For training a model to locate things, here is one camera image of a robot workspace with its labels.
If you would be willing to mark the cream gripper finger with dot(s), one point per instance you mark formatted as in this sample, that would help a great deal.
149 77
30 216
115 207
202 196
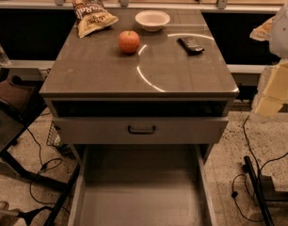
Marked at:
272 92
262 32

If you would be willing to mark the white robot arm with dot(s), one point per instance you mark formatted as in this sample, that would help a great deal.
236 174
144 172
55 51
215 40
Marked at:
278 43

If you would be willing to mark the grey drawer cabinet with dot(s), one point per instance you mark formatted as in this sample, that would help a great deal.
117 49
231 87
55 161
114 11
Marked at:
93 78

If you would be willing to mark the open grey drawer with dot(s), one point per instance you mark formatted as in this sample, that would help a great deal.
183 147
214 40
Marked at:
142 185

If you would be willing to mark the black metal stand base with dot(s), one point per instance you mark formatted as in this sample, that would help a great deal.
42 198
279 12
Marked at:
264 190

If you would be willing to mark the white paper bowl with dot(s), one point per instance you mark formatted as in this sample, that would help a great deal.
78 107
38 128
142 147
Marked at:
152 20

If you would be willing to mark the red apple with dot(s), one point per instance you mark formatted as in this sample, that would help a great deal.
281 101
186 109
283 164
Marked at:
128 41

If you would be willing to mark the brown chip bag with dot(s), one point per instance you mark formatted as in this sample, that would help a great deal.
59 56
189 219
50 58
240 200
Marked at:
91 15

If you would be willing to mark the dark side table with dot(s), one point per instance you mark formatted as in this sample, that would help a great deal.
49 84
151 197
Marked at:
20 105

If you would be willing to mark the closed drawer with black handle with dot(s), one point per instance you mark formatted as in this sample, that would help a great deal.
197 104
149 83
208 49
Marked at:
127 130

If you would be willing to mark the wire mesh basket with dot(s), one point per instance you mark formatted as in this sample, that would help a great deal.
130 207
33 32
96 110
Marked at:
53 138

